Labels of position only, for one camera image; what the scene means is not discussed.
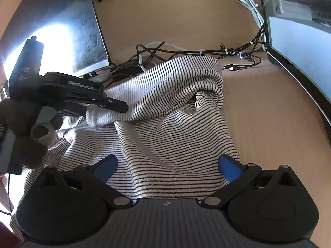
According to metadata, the striped white black garment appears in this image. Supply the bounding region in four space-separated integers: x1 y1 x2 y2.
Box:
10 55 242 241

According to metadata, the dark gloved left hand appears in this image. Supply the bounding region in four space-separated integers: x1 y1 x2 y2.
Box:
1 99 63 175

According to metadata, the black cable bundle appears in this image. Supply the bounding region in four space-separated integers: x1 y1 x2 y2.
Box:
82 25 269 83

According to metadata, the computer monitor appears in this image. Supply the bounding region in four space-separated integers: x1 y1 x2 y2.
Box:
256 0 331 130
1 0 109 77

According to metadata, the right computer monitor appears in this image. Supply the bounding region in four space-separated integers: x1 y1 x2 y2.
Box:
256 0 331 130

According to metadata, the white cable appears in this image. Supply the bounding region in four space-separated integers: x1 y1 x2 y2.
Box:
224 0 268 51

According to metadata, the left computer monitor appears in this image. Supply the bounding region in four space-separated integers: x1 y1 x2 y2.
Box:
1 0 109 77

